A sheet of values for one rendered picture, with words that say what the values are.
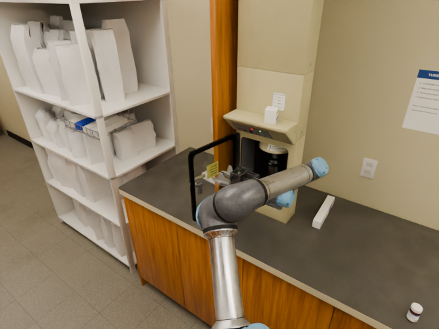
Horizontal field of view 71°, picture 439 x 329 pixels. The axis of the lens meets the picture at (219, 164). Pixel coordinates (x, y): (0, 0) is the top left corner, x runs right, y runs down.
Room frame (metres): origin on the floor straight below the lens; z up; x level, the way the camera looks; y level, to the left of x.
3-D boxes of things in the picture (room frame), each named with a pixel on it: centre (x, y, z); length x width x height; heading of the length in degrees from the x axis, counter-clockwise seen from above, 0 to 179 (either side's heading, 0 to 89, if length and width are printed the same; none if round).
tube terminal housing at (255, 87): (1.43, -0.29, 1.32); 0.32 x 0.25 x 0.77; 53
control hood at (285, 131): (1.29, -0.18, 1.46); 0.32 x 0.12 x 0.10; 53
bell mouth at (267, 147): (1.40, -0.29, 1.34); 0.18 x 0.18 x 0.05
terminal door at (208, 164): (1.31, 0.03, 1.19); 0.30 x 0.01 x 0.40; 133
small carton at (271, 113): (1.25, -0.23, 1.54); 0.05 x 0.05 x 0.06; 69
